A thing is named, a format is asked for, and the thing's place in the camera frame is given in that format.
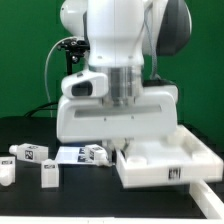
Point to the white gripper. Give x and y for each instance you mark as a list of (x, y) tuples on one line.
[(152, 115)]

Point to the white square table top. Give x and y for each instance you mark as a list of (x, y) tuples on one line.
[(177, 159)]

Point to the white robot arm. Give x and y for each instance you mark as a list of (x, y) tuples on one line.
[(108, 101)]

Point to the white marker sheet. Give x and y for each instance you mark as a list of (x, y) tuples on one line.
[(72, 155)]

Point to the white obstacle bar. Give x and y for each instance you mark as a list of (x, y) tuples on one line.
[(209, 203)]

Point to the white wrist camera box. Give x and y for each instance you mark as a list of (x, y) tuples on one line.
[(85, 84)]

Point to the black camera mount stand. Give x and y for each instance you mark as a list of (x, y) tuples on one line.
[(74, 50)]

